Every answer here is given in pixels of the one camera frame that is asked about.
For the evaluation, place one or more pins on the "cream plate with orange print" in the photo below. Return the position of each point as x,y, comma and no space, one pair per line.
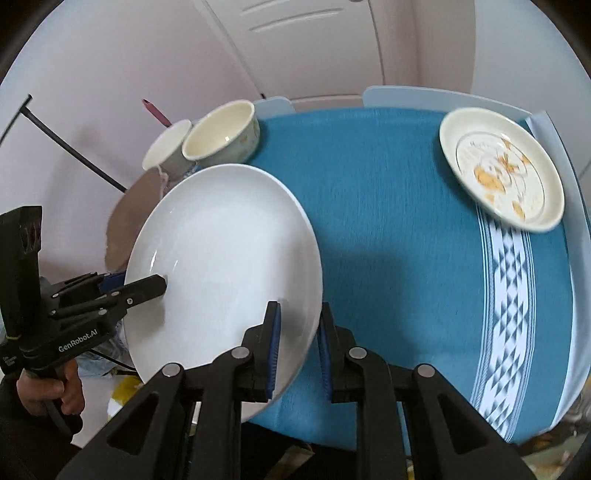
498,170

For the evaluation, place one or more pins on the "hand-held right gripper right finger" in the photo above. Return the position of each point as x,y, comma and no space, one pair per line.
324,364

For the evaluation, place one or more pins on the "person's left forearm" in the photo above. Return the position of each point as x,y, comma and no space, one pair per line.
23,443

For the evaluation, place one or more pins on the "white chair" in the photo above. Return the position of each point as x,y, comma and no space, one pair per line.
274,105

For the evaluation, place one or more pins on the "white deep plate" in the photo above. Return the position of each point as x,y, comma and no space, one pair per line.
221,240

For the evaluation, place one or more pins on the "small white cup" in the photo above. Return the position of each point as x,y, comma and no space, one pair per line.
166,147

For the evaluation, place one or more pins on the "black metal stand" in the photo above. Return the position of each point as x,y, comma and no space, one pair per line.
69,147

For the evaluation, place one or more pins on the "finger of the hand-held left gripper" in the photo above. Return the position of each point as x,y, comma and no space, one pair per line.
111,282
143,288

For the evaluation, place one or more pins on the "person's left hand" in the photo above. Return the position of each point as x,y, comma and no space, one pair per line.
74,392

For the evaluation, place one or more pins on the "cream patterned bowl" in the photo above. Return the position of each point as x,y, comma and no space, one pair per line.
217,134

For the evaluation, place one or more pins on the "light blue cloth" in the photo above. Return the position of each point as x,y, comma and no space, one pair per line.
577,323

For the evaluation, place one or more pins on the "yellow plastic bag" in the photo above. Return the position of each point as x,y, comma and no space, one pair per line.
124,392

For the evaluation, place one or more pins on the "pale blue fabric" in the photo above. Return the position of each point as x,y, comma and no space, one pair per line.
99,364

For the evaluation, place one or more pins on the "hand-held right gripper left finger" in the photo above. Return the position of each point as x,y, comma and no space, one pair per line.
275,346

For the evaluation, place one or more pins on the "blue patterned tablecloth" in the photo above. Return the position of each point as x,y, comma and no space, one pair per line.
392,230

